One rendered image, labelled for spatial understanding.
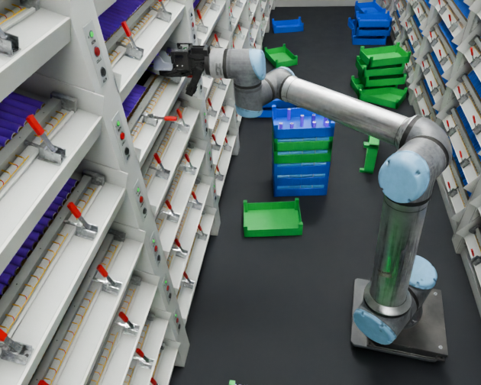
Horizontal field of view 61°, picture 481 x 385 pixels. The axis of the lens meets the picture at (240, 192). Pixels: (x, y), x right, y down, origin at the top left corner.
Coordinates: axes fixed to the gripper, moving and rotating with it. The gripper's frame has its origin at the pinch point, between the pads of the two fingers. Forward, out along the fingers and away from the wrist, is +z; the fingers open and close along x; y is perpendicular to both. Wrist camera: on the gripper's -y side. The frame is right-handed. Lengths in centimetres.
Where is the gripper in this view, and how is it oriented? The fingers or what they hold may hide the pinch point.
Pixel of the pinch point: (152, 68)
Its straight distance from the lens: 141.1
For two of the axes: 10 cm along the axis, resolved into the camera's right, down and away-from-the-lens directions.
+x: -1.6, 6.6, -7.3
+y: -0.6, -7.5, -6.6
